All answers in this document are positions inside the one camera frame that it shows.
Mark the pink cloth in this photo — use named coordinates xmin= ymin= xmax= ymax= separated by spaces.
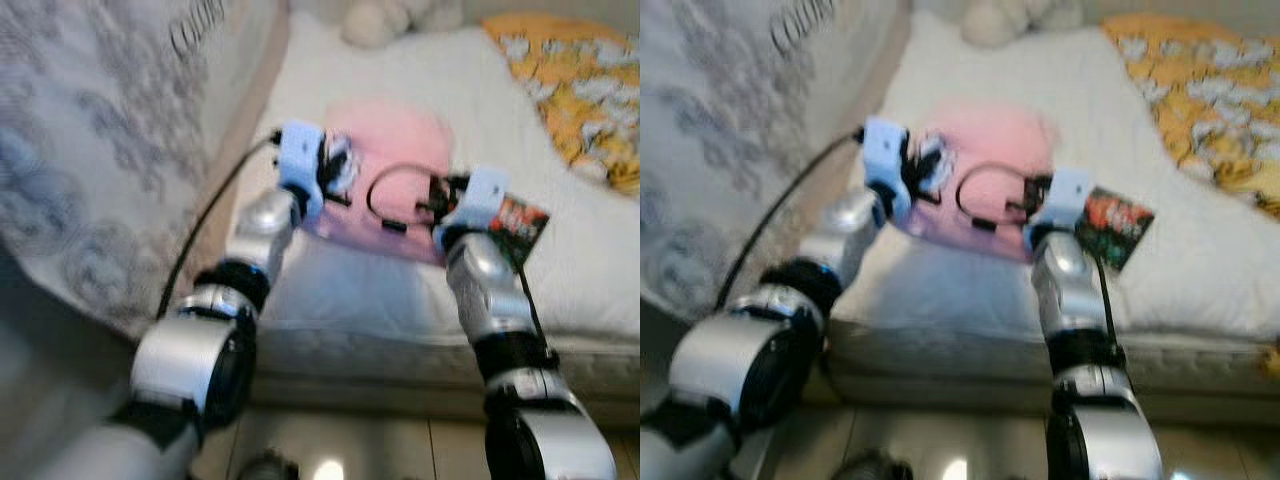
xmin=305 ymin=98 xmax=456 ymax=266
xmin=903 ymin=98 xmax=1061 ymax=266

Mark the dark red-green snack packet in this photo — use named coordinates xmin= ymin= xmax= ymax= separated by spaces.
xmin=489 ymin=194 xmax=552 ymax=272
xmin=1080 ymin=186 xmax=1157 ymax=274

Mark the white sheeted bed mattress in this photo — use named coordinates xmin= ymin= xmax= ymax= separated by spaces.
xmin=240 ymin=10 xmax=641 ymax=421
xmin=820 ymin=10 xmax=1280 ymax=423

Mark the white plush toy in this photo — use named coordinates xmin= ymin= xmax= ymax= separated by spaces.
xmin=318 ymin=0 xmax=466 ymax=50
xmin=915 ymin=0 xmax=1101 ymax=50

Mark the yellow cartoon print blanket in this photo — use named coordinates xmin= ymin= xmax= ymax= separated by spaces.
xmin=1100 ymin=12 xmax=1280 ymax=223
xmin=482 ymin=12 xmax=641 ymax=198

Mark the grey patterned white quilt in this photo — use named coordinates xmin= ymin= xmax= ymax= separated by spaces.
xmin=0 ymin=0 xmax=283 ymax=343
xmin=640 ymin=0 xmax=901 ymax=323

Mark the pale blue right wrist camera mount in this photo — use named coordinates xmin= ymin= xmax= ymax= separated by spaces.
xmin=1024 ymin=167 xmax=1097 ymax=251
xmin=434 ymin=167 xmax=512 ymax=252

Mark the pale blue wrist camera mount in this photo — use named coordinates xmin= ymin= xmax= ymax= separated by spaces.
xmin=277 ymin=120 xmax=327 ymax=223
xmin=1024 ymin=167 xmax=1097 ymax=251
xmin=861 ymin=116 xmax=912 ymax=223
xmin=434 ymin=167 xmax=512 ymax=252

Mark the pale blue left wrist camera mount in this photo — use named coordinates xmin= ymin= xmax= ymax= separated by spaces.
xmin=861 ymin=116 xmax=912 ymax=223
xmin=277 ymin=120 xmax=327 ymax=223

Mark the black looped right wrist cable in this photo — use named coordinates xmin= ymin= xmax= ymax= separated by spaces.
xmin=955 ymin=162 xmax=1041 ymax=233
xmin=364 ymin=162 xmax=451 ymax=234

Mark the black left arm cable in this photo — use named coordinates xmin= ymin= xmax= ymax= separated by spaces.
xmin=157 ymin=130 xmax=284 ymax=319
xmin=715 ymin=127 xmax=867 ymax=311

